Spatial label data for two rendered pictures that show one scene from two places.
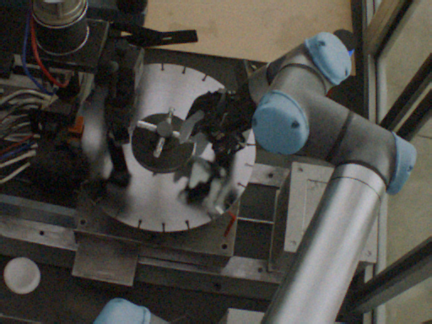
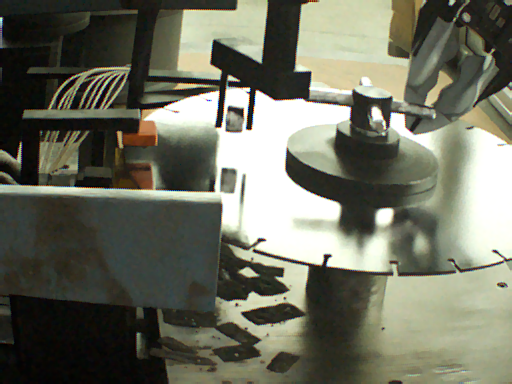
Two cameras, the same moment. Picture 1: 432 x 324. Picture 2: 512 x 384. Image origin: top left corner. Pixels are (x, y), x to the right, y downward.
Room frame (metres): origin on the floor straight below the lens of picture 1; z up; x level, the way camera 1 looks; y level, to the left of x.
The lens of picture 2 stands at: (-0.19, 0.21, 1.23)
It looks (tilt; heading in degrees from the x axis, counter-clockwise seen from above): 23 degrees down; 352
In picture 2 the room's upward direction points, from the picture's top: 6 degrees clockwise
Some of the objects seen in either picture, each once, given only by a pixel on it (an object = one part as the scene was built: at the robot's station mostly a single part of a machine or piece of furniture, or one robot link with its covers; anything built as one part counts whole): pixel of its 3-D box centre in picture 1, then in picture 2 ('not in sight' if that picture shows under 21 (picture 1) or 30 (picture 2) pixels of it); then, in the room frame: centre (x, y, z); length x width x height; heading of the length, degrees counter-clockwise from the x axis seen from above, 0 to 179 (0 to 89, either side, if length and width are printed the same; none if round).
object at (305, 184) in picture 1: (322, 224); not in sight; (0.47, -0.31, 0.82); 0.18 x 0.18 x 0.15; 2
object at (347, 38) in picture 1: (342, 45); not in sight; (0.67, -0.24, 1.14); 0.05 x 0.04 x 0.03; 2
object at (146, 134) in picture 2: (56, 125); (83, 159); (0.52, 0.22, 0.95); 0.10 x 0.03 x 0.07; 92
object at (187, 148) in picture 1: (163, 139); (367, 147); (0.52, 0.03, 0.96); 0.11 x 0.11 x 0.03
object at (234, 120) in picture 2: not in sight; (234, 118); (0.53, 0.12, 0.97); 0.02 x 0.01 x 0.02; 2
